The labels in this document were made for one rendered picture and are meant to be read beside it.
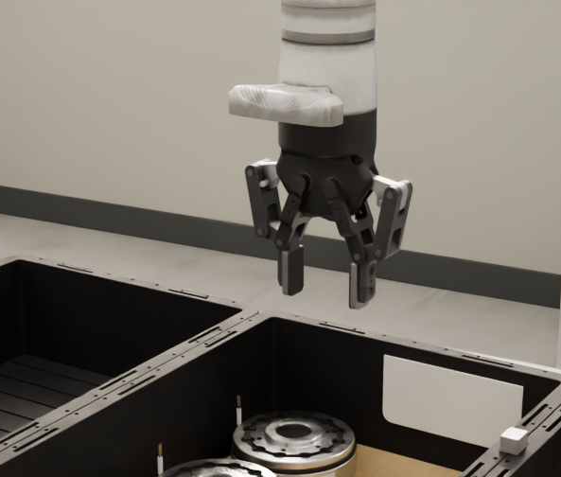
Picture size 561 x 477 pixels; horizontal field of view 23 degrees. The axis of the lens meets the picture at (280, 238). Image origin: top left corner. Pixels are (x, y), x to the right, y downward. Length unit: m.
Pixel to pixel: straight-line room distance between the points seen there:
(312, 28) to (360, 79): 0.05
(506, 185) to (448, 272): 0.32
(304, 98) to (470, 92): 2.97
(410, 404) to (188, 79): 3.25
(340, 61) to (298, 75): 0.03
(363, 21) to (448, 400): 0.33
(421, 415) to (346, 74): 0.32
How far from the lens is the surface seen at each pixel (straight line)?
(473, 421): 1.15
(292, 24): 1.01
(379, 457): 1.19
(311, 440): 1.13
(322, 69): 1.00
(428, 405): 1.16
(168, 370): 1.10
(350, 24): 1.00
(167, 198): 4.49
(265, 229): 1.09
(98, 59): 4.54
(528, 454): 0.98
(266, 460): 1.11
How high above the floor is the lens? 1.36
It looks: 17 degrees down
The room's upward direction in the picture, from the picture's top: straight up
